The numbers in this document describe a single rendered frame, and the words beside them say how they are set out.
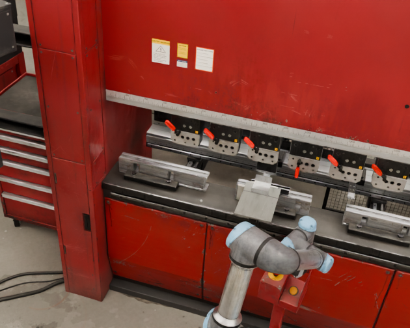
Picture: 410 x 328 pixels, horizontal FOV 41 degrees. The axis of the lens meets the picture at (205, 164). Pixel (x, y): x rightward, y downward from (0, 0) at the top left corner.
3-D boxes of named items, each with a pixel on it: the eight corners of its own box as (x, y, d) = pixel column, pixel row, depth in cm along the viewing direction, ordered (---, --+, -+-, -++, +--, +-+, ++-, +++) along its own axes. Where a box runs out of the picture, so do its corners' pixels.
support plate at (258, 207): (233, 214, 261) (233, 213, 260) (246, 182, 281) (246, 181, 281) (270, 223, 257) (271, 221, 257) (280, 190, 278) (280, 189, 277)
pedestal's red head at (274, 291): (257, 297, 263) (261, 271, 253) (269, 275, 275) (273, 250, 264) (296, 314, 257) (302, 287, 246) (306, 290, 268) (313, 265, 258)
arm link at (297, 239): (300, 253, 218) (315, 238, 225) (278, 239, 224) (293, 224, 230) (298, 266, 223) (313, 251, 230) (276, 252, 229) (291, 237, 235)
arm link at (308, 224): (294, 222, 229) (305, 211, 234) (291, 239, 236) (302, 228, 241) (310, 232, 225) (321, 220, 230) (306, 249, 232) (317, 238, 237)
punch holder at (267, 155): (246, 159, 270) (250, 131, 260) (250, 150, 276) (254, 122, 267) (276, 165, 267) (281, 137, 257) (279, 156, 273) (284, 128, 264)
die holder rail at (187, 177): (119, 171, 301) (118, 157, 296) (123, 165, 306) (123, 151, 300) (205, 192, 291) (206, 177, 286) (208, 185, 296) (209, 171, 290)
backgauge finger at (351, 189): (338, 198, 276) (340, 190, 273) (342, 169, 297) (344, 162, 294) (362, 204, 274) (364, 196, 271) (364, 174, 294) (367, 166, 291)
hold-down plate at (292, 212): (237, 206, 283) (237, 202, 282) (239, 200, 288) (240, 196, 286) (294, 220, 277) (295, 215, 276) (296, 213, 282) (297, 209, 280)
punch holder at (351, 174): (327, 177, 262) (334, 148, 252) (329, 166, 268) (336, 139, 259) (358, 183, 259) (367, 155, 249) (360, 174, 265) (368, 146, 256)
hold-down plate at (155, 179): (123, 179, 296) (123, 174, 294) (127, 173, 300) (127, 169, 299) (175, 191, 290) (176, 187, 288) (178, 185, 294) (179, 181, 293)
